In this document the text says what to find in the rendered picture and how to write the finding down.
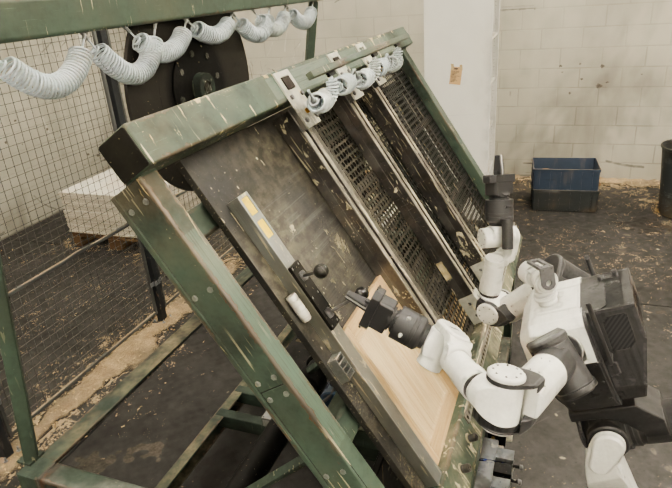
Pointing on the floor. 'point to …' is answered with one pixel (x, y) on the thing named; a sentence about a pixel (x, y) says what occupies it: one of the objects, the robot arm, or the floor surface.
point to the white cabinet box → (465, 63)
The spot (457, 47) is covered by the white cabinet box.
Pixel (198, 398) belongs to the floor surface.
